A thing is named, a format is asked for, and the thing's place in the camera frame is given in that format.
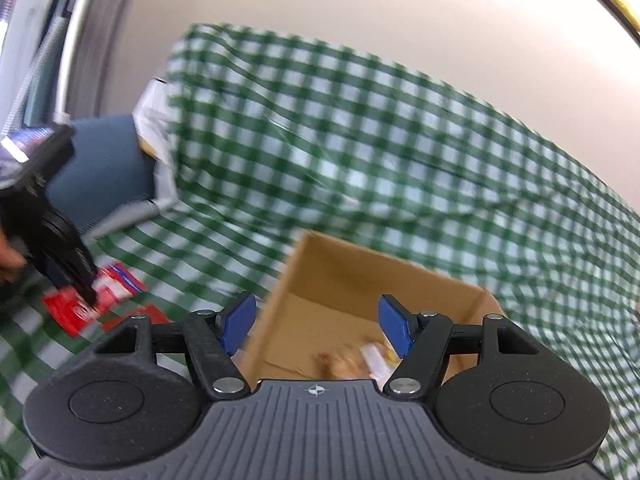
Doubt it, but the person's left hand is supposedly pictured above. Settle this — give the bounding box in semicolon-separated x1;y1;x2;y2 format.
0;230;26;282

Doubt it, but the cardboard box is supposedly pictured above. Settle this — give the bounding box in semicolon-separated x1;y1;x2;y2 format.
238;231;502;385

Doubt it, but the blue sofa cushion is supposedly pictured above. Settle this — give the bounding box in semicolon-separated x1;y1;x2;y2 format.
47;115;158;237

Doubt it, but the clear bag of cookies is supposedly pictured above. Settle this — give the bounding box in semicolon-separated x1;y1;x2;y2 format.
316;340;400;390

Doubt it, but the red wafer pack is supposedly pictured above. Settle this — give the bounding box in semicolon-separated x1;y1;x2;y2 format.
41;261;150;339

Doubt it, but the green white checkered cloth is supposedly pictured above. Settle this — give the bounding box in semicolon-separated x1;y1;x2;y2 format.
1;25;639;479

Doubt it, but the white patterned fabric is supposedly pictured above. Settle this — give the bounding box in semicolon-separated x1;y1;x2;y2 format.
79;77;179;241

